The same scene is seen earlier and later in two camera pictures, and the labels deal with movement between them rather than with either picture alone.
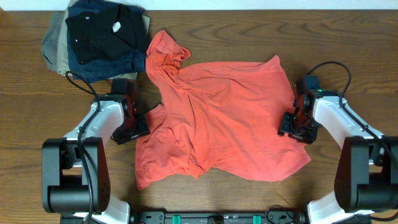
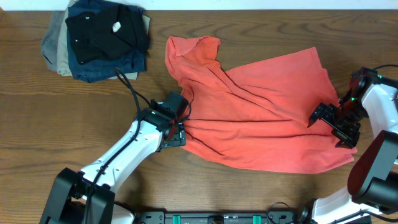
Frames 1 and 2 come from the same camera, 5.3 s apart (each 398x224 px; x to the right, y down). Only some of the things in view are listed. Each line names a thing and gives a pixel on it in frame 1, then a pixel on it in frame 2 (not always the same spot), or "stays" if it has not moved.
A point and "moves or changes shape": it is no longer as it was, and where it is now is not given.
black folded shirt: (118, 31) stays
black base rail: (273, 216) stays
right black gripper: (284, 127) to (324, 112)
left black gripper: (143, 128) to (179, 139)
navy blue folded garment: (129, 61) stays
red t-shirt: (216, 117) moves or changes shape
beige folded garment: (63, 65) stays
